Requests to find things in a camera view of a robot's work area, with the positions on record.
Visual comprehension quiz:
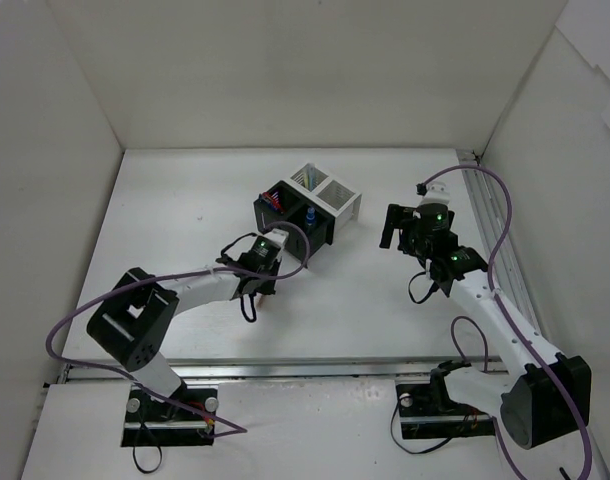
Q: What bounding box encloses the clear bottle blue cap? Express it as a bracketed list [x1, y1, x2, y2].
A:
[304, 207, 317, 236]

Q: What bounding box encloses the red pen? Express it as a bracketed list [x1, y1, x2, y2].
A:
[261, 190, 285, 215]

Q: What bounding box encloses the pastel highlighter set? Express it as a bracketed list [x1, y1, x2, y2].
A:
[303, 164, 317, 191]

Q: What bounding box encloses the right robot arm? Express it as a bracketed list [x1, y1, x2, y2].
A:
[380, 203, 591, 449]

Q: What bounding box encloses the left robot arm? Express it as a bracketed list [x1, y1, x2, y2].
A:
[86, 271, 275, 420]

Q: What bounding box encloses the black two-compartment organizer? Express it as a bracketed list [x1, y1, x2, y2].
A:
[253, 181, 335, 268]

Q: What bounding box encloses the white two-compartment organizer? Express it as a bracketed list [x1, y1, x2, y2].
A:
[284, 163, 362, 237]

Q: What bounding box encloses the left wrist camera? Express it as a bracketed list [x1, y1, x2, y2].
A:
[262, 228, 289, 249]

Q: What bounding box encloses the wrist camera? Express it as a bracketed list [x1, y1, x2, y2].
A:
[262, 228, 289, 249]
[416, 181, 451, 207]

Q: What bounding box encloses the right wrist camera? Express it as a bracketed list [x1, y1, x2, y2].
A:
[416, 181, 451, 207]

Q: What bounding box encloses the aluminium right rail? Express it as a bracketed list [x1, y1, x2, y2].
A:
[457, 149, 581, 401]

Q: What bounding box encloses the aluminium rail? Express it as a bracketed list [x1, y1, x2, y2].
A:
[457, 149, 581, 401]
[59, 354, 506, 386]

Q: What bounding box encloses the aluminium front rail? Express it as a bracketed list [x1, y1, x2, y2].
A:
[59, 354, 506, 386]

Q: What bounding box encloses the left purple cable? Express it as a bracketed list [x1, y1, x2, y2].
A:
[44, 222, 314, 439]

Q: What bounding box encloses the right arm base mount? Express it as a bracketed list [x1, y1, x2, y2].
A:
[394, 383, 495, 441]

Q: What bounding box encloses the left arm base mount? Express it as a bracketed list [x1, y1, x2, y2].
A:
[121, 387, 214, 447]

